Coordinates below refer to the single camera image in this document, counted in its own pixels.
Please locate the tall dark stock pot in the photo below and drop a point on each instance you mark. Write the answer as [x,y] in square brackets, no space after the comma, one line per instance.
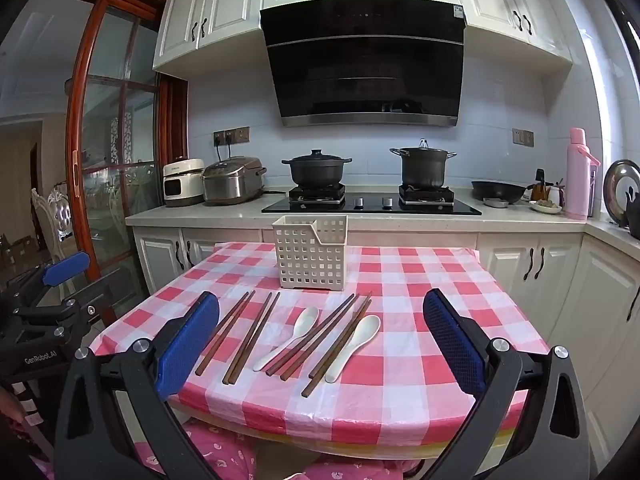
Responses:
[422,167]

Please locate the small white jar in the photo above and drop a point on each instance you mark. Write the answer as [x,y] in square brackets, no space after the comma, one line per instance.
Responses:
[556,195]

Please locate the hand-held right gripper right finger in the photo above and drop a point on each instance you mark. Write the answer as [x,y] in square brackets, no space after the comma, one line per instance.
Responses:
[452,345]

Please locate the white small kitchen appliance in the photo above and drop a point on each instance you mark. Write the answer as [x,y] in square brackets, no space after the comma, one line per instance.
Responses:
[182,185]

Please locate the glass pot lid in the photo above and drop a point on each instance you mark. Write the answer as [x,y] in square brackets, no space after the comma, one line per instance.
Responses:
[617,185]

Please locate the white perforated plastic basket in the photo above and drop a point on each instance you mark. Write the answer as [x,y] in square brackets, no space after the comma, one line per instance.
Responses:
[310,255]

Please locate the gold wall switch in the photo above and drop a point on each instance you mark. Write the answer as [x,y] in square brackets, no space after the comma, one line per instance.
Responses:
[523,137]

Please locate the ornate white chair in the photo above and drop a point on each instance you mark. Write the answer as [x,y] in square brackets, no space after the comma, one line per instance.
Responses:
[57,215]

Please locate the small white dish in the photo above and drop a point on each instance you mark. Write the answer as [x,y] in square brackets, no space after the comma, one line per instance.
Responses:
[546,207]

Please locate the speckled white countertop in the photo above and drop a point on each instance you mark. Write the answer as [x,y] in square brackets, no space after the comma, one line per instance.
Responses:
[210,216]

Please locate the white ceramic spoon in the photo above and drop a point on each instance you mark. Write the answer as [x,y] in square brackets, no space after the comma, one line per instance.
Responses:
[367,327]
[306,317]

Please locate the wooden glass sliding door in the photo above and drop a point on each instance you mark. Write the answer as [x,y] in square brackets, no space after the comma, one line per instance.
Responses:
[75,120]

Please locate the red white checked tablecloth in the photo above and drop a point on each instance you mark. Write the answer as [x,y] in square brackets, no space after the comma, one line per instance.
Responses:
[390,400]

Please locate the pink printed cloth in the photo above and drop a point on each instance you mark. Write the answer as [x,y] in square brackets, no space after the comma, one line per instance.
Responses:
[220,455]

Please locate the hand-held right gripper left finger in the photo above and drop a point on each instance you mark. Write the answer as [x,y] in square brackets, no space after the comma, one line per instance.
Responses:
[190,340]

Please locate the small metal dish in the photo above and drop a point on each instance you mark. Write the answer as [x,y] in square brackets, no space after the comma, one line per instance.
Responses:
[496,203]

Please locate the amber glass bottle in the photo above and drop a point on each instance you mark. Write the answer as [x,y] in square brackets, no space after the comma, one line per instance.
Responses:
[539,191]

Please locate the silver rice cooker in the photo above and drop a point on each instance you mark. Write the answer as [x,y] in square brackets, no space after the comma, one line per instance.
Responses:
[232,185]

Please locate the black casserole pot with lid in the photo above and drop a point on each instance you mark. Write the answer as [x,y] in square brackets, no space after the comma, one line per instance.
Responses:
[315,170]

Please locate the pink thermos flask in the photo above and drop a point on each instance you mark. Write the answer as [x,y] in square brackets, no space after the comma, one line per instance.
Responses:
[577,180]

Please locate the black frying pan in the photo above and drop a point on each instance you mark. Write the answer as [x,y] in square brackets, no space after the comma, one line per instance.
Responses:
[497,190]

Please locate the person's left hand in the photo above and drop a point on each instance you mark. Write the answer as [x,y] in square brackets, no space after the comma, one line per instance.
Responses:
[10,410]

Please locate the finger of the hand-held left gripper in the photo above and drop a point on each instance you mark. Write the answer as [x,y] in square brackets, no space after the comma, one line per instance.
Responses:
[65,267]
[102,292]

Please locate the black range hood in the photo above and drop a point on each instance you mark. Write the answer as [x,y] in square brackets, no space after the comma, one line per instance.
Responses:
[360,60]

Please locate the black glass gas hob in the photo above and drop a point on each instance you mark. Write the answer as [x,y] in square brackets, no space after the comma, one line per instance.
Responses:
[370,205]

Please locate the gold wall socket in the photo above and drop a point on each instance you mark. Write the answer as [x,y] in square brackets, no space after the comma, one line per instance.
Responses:
[232,136]

